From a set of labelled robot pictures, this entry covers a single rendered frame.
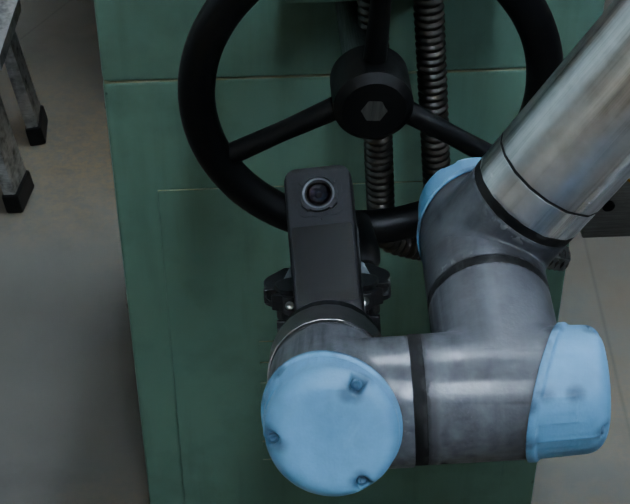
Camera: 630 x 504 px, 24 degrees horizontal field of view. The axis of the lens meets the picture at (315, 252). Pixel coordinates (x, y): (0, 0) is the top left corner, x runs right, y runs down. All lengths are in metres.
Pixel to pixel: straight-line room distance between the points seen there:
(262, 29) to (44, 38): 1.50
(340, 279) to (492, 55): 0.41
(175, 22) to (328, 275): 0.38
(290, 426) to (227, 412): 0.79
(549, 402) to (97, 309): 1.39
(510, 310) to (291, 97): 0.52
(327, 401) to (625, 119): 0.23
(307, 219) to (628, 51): 0.26
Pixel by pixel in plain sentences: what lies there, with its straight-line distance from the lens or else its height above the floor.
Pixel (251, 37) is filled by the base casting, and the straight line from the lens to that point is 1.28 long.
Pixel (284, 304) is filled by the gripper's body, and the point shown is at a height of 0.76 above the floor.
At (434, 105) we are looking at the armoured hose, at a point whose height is 0.76.
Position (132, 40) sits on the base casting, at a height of 0.75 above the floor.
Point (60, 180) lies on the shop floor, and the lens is 2.38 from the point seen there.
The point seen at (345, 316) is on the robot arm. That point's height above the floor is 0.82.
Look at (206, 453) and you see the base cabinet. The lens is 1.62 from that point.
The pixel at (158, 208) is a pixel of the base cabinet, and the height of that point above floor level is 0.57.
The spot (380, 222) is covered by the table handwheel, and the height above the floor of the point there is 0.69.
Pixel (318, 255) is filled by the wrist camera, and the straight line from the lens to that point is 0.96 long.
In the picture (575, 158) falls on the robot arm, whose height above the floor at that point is 0.92.
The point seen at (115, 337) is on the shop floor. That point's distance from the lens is 2.09.
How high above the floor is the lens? 1.42
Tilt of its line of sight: 40 degrees down
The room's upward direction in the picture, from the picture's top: straight up
